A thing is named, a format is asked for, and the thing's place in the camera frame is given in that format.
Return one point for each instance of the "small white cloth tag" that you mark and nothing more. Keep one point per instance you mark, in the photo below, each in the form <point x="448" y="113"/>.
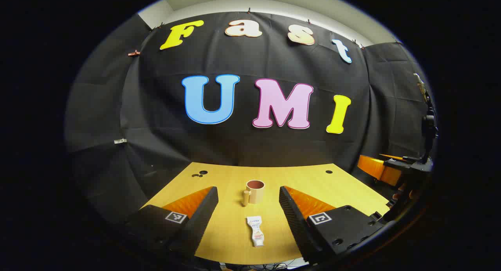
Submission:
<point x="119" y="141"/>

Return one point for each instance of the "white toothpaste tube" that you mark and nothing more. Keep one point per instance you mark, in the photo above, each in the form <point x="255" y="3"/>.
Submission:
<point x="256" y="230"/>

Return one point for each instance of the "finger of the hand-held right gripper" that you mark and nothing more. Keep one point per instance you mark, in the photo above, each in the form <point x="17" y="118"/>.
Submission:
<point x="377" y="167"/>

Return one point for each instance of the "beige cup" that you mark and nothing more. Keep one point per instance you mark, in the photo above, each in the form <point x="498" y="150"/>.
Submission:
<point x="256" y="192"/>

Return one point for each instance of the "red spring clamp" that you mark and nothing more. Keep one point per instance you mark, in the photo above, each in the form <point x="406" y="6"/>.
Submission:
<point x="134" y="53"/>

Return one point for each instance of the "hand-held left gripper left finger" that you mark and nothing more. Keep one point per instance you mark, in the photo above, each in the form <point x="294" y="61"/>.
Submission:
<point x="205" y="210"/>

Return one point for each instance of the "wooden desktop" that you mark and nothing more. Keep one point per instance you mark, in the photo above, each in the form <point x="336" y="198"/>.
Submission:
<point x="227" y="232"/>

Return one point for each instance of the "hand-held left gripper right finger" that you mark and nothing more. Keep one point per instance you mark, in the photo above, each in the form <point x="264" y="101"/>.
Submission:
<point x="291" y="216"/>

